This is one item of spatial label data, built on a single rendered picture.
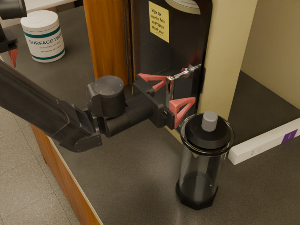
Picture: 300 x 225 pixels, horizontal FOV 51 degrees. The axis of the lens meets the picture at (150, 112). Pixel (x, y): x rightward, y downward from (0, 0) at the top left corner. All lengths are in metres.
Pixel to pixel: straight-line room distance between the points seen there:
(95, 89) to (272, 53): 0.70
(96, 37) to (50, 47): 0.32
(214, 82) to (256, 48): 0.47
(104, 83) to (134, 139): 0.35
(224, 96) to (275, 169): 0.25
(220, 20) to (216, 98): 0.22
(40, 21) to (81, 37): 0.23
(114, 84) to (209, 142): 0.21
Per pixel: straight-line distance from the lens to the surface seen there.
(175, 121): 0.65
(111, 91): 0.57
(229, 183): 0.84
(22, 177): 2.11
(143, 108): 0.65
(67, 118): 0.57
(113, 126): 0.62
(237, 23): 0.66
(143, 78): 0.71
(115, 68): 1.02
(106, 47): 0.96
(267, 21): 1.10
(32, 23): 1.20
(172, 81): 0.69
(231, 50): 0.70
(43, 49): 1.22
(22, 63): 1.28
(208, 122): 0.59
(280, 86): 1.15
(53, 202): 1.95
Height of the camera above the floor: 1.63
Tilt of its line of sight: 44 degrees down
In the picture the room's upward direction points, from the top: straight up
